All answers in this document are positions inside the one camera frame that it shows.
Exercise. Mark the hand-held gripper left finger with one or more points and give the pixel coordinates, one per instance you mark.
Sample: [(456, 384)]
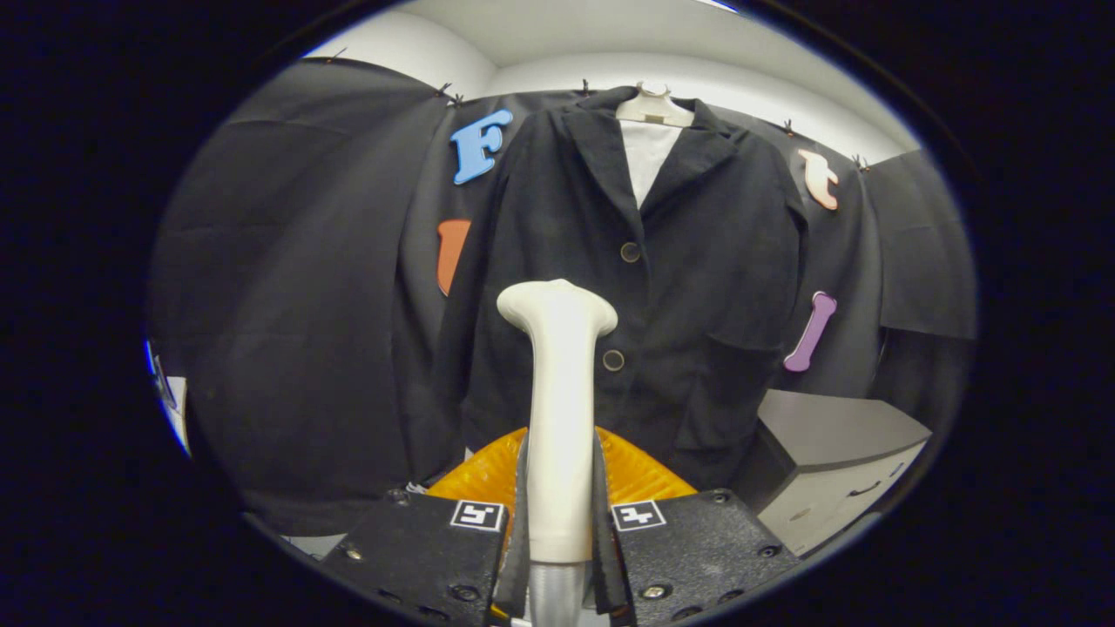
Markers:
[(427, 549)]

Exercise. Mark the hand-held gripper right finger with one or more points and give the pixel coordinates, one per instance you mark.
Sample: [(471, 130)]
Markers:
[(697, 549)]

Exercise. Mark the white garment steamer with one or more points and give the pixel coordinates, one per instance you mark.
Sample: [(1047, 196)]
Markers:
[(557, 418)]

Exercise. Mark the black suit jacket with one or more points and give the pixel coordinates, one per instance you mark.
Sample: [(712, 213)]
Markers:
[(697, 261)]

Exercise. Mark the white shirt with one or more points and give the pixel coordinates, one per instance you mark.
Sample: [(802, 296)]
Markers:
[(649, 152)]

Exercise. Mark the white clothes hanger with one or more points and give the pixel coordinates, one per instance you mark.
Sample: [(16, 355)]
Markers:
[(653, 109)]

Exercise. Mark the grey cabinet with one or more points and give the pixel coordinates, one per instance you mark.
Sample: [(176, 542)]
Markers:
[(827, 427)]

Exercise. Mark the black backdrop cloth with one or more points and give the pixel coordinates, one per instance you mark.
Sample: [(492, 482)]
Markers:
[(287, 305)]

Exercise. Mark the white board with blue edge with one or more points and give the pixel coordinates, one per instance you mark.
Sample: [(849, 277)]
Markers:
[(174, 409)]

